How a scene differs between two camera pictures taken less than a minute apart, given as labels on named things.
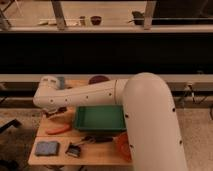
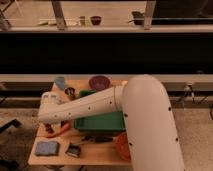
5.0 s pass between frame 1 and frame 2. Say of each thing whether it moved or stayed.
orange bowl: stayed
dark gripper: moved
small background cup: stayed
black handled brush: stayed
